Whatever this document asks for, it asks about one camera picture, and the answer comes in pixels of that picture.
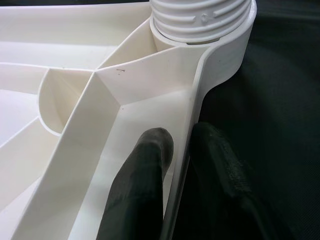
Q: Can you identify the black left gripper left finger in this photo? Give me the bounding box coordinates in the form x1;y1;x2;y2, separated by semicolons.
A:
98;126;175;240

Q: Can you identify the white tapered plastic table leg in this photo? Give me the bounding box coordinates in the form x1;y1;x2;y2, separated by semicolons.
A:
149;0;252;45

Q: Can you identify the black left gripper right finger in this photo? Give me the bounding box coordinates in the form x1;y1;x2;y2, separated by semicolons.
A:
172;121;283;240

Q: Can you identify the white plastic table top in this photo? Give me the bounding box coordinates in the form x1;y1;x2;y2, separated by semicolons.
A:
0;0;258;240

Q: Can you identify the black table cloth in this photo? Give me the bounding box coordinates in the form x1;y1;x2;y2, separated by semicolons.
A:
174;0;320;240

